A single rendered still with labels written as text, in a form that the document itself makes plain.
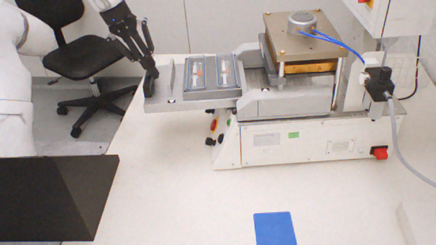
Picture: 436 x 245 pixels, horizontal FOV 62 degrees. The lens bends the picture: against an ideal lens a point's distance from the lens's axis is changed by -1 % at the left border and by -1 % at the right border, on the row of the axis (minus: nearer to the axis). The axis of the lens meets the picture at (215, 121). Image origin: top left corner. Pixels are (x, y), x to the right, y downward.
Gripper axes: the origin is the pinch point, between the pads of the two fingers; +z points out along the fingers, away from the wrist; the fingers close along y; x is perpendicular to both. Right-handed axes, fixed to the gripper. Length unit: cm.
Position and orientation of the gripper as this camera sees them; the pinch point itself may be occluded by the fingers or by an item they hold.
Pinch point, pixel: (150, 67)
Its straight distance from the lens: 108.6
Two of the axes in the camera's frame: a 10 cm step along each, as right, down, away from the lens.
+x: 0.1, 6.2, -7.9
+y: -9.1, 3.3, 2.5
